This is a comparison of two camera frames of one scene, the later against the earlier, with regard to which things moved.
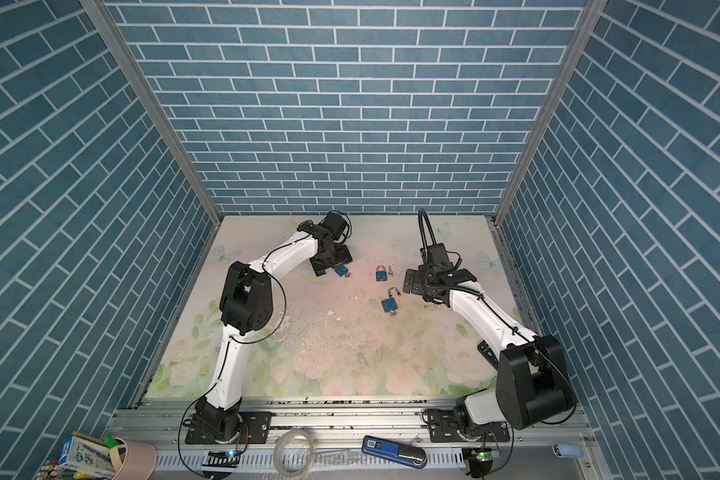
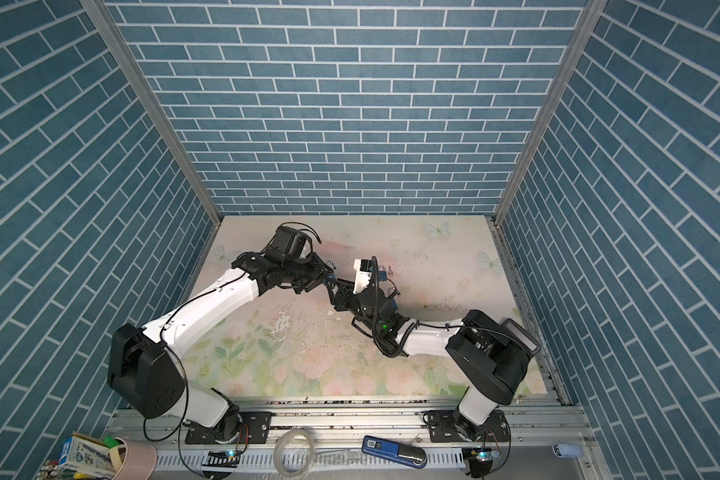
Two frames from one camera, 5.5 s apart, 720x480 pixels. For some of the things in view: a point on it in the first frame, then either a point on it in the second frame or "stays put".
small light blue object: [568, 450] stays put
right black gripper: [418, 283] to [360, 294]
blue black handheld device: [395, 452] stays put
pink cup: [140, 462] stays put
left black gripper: [330, 262] to [320, 271]
